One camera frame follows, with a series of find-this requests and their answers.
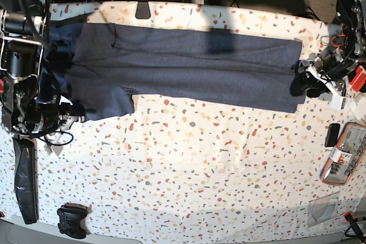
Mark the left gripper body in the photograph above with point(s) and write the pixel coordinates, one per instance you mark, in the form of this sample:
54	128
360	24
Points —
337	87

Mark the transparent pencil case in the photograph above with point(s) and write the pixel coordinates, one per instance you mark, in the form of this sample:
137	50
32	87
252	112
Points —
345	155

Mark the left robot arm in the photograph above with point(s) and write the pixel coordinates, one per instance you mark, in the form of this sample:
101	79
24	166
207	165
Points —
341	66

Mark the clear plastic sleeve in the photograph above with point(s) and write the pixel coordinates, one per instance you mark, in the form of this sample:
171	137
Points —
322	209

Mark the black plastic bag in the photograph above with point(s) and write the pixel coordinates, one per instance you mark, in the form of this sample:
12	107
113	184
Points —
24	179

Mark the small black box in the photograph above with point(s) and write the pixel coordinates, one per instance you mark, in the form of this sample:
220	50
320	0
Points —
332	135

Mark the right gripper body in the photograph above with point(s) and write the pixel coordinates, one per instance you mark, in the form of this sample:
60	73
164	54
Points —
59	136

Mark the black game controller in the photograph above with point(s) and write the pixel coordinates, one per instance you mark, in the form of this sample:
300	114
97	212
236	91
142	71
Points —
70	218

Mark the red and black tool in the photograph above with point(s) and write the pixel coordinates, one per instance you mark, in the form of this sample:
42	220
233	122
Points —
357	79

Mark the white adapter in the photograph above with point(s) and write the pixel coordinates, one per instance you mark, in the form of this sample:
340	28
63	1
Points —
357	106

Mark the blue T-shirt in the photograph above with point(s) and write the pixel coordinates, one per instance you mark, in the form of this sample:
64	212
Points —
102	66

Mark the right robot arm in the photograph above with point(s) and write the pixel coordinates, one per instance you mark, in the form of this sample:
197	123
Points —
31	105

